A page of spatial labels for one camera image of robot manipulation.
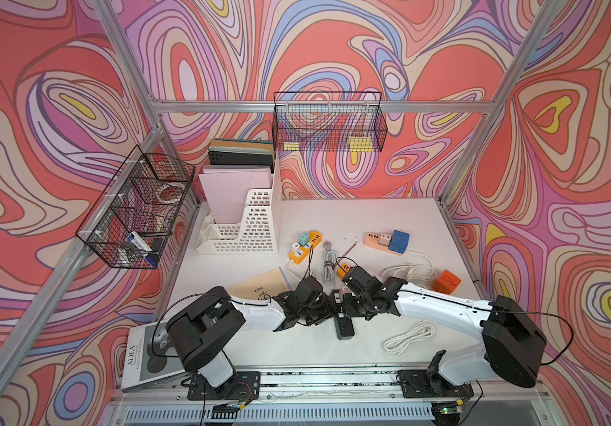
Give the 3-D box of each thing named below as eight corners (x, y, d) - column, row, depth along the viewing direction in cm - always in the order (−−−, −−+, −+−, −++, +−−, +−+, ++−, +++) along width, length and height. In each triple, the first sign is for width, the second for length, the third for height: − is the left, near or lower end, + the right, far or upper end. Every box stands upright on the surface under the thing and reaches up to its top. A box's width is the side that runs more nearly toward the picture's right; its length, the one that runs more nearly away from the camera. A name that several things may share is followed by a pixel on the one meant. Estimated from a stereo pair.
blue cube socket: (387, 251, 103) (392, 239, 97) (389, 241, 107) (394, 229, 101) (403, 256, 102) (409, 245, 96) (405, 246, 105) (411, 234, 99)
